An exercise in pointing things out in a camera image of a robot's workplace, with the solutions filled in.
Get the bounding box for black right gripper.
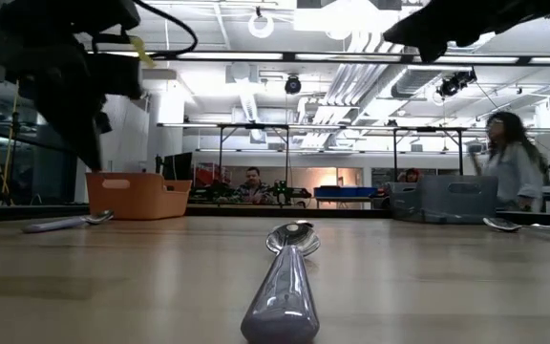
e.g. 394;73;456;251
382;0;543;64

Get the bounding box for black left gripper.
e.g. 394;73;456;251
3;43;114;172

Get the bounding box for orange plastic bin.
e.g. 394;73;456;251
85;171;193;222

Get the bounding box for purple-handled metal spoon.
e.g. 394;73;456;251
21;209;115;234
240;220;323;344

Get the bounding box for teal-handled metal spoon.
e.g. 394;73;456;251
482;217;550;238

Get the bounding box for black ceiling spotlight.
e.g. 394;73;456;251
435;69;477;100

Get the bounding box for black computer monitor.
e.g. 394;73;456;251
161;151;194;182

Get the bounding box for red plastic cover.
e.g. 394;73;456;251
193;162;223;188

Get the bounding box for person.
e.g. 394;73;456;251
397;166;422;184
467;110;550;214
233;165;277;205

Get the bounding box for grey plastic bin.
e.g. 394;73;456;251
388;174;499;226

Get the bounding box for white round ceiling light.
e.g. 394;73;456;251
247;7;275;40

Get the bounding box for blue storage bins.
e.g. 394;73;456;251
312;185;380;199

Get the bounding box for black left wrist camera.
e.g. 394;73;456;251
86;51;143;100

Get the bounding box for yellow cable tag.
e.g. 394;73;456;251
129;35;158;69

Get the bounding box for black rig frame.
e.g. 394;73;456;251
391;124;550;177
158;121;291;207

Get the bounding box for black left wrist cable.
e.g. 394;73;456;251
131;0;200;59

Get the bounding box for black overhead frame bar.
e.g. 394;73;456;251
86;50;550;67

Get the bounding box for black overhead camera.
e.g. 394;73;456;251
284;74;303;96

